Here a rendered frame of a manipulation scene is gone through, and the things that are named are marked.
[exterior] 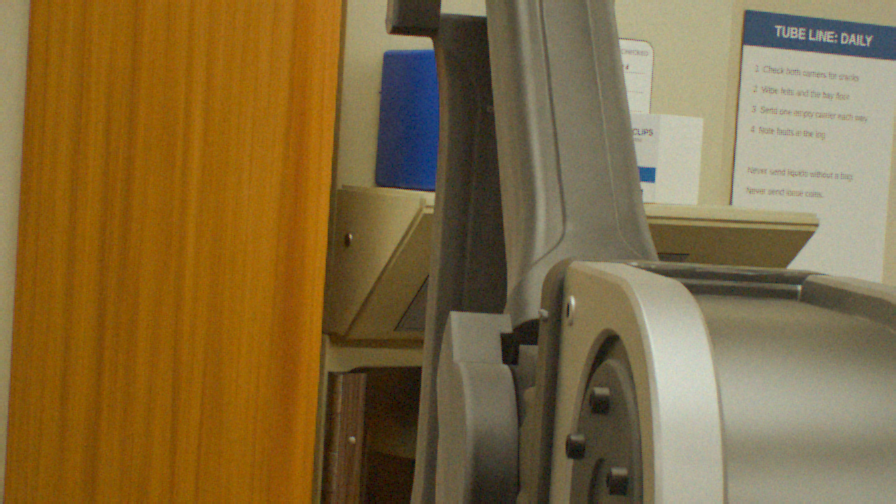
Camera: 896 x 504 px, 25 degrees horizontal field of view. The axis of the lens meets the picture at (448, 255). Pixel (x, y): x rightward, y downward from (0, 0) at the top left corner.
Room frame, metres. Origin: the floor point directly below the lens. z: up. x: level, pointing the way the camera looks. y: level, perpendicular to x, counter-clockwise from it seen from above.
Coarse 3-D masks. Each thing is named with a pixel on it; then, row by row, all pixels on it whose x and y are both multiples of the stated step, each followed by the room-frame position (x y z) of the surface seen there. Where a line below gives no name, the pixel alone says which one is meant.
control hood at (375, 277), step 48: (384, 192) 1.28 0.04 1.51; (432, 192) 1.27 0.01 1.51; (336, 240) 1.33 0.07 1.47; (384, 240) 1.27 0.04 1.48; (672, 240) 1.35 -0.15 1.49; (720, 240) 1.37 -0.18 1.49; (768, 240) 1.39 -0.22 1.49; (336, 288) 1.32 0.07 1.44; (384, 288) 1.28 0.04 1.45; (336, 336) 1.33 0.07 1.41; (384, 336) 1.32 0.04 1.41
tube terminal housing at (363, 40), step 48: (384, 0) 1.35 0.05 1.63; (480, 0) 1.39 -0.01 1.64; (624, 0) 1.45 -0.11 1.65; (672, 0) 1.47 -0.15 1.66; (720, 0) 1.49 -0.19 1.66; (384, 48) 1.35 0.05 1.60; (432, 48) 1.37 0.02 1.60; (672, 48) 1.47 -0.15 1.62; (720, 48) 1.49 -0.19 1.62; (336, 96) 1.34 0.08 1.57; (672, 96) 1.47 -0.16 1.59; (720, 96) 1.49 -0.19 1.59; (336, 144) 1.34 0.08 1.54; (720, 144) 1.49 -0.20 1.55; (336, 192) 1.33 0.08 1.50
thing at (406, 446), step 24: (384, 384) 1.34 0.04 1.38; (408, 384) 1.35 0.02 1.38; (384, 408) 1.34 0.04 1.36; (408, 408) 1.35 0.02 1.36; (384, 432) 1.34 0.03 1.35; (408, 432) 1.35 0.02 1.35; (384, 456) 1.35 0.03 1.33; (408, 456) 1.35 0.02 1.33; (360, 480) 1.34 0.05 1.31; (384, 480) 1.35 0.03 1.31; (408, 480) 1.36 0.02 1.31
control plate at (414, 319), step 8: (664, 256) 1.36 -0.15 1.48; (672, 256) 1.36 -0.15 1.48; (680, 256) 1.36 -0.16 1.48; (424, 288) 1.30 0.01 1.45; (416, 296) 1.30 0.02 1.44; (424, 296) 1.30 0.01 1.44; (416, 304) 1.31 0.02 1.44; (424, 304) 1.31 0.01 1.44; (408, 312) 1.31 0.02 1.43; (416, 312) 1.31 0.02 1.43; (424, 312) 1.32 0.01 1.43; (400, 320) 1.32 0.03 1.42; (408, 320) 1.32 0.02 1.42; (416, 320) 1.32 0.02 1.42; (424, 320) 1.32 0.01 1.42; (400, 328) 1.32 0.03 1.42; (408, 328) 1.32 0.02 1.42; (416, 328) 1.33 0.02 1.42; (424, 328) 1.33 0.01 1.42
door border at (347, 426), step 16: (352, 384) 1.33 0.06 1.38; (352, 400) 1.33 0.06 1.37; (336, 416) 1.32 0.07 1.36; (352, 416) 1.33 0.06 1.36; (336, 432) 1.32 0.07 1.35; (352, 432) 1.33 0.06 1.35; (336, 448) 1.32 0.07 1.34; (352, 448) 1.33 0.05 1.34; (352, 464) 1.33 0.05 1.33; (336, 480) 1.33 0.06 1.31; (352, 480) 1.33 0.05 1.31; (336, 496) 1.33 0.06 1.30; (352, 496) 1.33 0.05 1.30
